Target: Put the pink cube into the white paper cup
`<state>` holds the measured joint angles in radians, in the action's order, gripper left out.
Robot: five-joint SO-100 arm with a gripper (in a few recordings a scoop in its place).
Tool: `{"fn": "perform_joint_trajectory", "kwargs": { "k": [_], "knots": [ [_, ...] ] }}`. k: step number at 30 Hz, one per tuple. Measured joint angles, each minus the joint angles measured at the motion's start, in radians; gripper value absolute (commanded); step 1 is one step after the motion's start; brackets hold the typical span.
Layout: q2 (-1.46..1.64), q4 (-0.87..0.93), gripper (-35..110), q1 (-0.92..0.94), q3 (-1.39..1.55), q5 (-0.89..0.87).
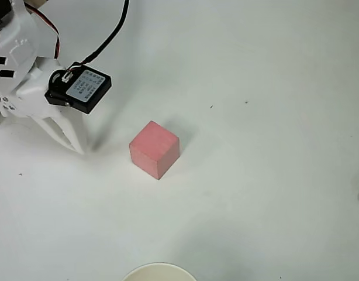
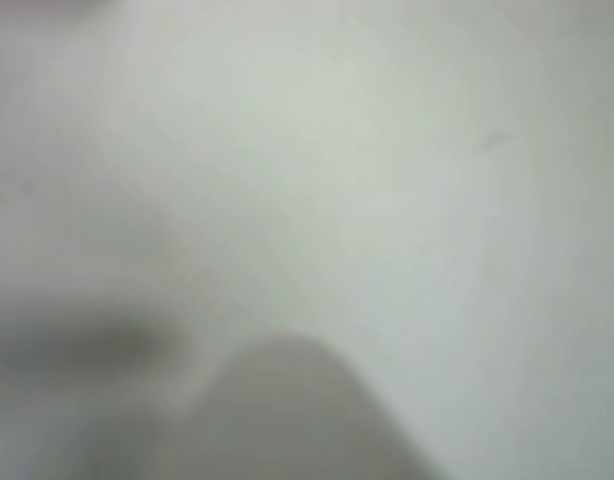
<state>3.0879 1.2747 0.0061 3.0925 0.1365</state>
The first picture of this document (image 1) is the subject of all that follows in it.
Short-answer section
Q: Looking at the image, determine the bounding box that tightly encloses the black camera cable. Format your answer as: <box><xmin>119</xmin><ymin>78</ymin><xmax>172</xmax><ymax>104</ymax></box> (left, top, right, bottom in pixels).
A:
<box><xmin>70</xmin><ymin>0</ymin><xmax>130</xmax><ymax>73</ymax></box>

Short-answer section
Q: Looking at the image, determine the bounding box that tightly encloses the black camera module box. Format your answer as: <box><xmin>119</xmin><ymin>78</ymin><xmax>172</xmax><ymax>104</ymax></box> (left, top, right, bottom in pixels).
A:
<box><xmin>44</xmin><ymin>60</ymin><xmax>113</xmax><ymax>115</ymax></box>

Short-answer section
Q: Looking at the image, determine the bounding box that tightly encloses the red white black servo wire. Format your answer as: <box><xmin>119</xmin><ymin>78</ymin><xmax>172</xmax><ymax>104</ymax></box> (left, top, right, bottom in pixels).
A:
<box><xmin>23</xmin><ymin>2</ymin><xmax>62</xmax><ymax>60</ymax></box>

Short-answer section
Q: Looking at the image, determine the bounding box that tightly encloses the pink cube block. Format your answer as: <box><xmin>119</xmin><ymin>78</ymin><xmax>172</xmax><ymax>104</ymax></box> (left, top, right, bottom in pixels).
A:
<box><xmin>129</xmin><ymin>120</ymin><xmax>180</xmax><ymax>180</ymax></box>

